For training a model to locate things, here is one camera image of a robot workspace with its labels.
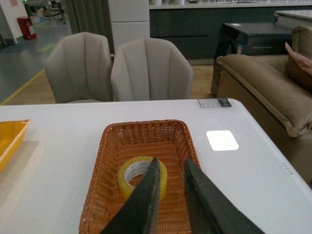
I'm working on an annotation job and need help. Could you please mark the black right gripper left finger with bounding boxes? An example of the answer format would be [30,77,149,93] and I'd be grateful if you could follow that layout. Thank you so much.
[101,158,161,234]

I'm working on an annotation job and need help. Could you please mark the pink cushion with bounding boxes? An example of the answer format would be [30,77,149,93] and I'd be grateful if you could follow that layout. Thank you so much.
[285,42,312,93]

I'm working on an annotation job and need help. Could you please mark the black cabinet appliance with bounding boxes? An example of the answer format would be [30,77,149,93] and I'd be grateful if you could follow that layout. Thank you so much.
[211,22,293,97]

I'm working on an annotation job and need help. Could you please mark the brown sofa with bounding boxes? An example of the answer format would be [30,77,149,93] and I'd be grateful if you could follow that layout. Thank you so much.
[216,25,312,185]

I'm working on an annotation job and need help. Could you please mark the table label sticker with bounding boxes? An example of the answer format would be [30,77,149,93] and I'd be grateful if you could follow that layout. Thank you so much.
[198,98,232,108]

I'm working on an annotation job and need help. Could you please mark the dark kitchen counter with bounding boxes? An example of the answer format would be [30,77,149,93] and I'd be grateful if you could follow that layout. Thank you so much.
[149,0,312,59]

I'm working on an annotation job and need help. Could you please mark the red bin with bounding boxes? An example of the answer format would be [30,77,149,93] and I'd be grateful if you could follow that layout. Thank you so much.
[17,17,37,40]

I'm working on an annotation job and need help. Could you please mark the right grey armchair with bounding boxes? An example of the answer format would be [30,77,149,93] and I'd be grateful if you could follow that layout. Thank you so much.
[111,38,194,101]

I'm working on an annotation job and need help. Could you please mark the brown wicker basket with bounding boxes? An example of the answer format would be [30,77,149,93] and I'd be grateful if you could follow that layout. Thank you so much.
[79,120,198,234]

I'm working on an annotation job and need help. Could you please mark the grey armchair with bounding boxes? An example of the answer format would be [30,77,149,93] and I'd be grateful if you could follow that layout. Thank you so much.
[111,38,194,101]
[45,32,114,103]

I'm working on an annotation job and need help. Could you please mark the clear packing tape roll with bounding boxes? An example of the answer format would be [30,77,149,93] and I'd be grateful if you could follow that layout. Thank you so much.
[117,156,168,201]

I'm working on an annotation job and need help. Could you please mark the yellow woven basket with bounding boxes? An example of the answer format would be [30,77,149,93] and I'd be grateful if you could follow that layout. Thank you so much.
[0,119,31,172]

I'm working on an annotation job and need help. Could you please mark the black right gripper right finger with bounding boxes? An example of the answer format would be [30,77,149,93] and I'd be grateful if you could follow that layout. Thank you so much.
[184,158,263,234]

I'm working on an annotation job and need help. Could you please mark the left grey armchair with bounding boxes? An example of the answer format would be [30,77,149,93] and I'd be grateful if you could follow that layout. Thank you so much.
[45,32,114,103]

